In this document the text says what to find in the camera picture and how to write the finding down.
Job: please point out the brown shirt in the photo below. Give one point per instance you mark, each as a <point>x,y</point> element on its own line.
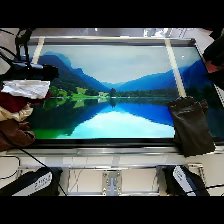
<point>193,130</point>

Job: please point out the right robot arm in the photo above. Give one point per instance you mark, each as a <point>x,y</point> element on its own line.
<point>186,181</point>

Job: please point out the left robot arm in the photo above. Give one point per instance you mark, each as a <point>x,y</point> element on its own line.
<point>30,71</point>

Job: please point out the white garment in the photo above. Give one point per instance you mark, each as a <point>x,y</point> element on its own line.
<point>28,88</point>

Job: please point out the cream garment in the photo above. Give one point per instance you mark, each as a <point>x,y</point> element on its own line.
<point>15,115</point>

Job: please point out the red-brown garment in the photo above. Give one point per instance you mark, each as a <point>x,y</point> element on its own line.
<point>15,133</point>

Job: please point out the dark red garment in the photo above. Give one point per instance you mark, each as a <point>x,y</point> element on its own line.
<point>13,101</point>

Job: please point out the silver frame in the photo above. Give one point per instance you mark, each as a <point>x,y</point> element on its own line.
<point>112,182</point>

